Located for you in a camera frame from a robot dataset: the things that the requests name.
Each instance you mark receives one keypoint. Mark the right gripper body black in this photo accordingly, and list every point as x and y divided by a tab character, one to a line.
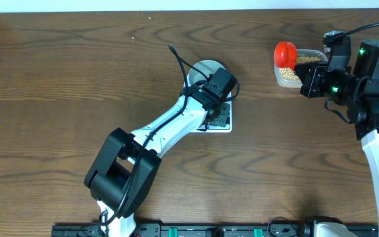
316	85

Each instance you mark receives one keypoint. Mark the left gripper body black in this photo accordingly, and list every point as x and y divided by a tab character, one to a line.
220	117

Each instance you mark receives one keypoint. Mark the red measuring scoop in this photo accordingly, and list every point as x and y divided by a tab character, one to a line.
285	55

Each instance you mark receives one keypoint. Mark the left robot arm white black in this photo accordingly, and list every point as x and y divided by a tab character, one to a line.
122	174

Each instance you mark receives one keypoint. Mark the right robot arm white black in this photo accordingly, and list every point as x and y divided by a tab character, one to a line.
357	89

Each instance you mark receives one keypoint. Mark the white digital kitchen scale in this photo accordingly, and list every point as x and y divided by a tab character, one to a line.
205	129

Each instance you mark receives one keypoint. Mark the grey bowl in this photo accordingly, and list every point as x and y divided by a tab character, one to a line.
207	67

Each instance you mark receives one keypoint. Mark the clear container of soybeans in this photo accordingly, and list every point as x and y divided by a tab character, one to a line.
287	78

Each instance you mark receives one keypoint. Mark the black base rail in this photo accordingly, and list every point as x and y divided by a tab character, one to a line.
157	230

